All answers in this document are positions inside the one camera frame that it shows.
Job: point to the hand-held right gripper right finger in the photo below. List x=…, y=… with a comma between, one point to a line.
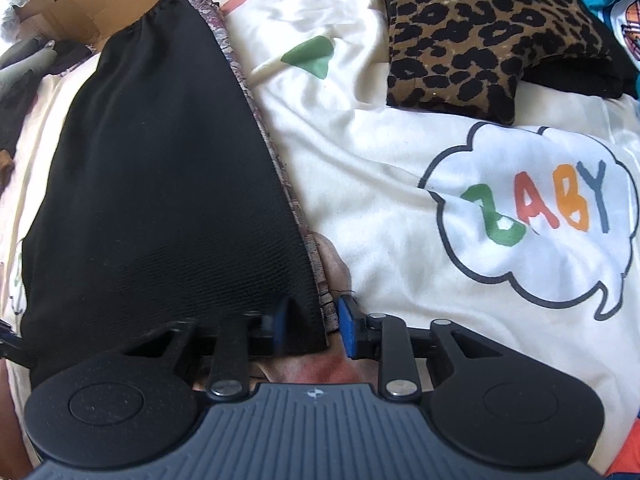
x=350, y=330

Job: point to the grey neck pillow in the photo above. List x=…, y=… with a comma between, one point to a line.
x=30, y=60

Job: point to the orange printed cloth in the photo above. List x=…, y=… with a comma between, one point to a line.
x=625, y=450

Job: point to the cream printed bear blanket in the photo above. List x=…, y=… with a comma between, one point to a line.
x=375, y=185

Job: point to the black garment with patterned trim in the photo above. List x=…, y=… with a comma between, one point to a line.
x=160, y=185

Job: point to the brown cloth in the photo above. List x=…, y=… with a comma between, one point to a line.
x=5, y=167

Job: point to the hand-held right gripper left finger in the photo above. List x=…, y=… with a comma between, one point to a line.
x=279, y=327

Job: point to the leopard print garment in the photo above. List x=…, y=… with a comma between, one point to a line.
x=475, y=35

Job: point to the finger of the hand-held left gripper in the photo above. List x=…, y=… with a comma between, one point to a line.
x=12, y=345

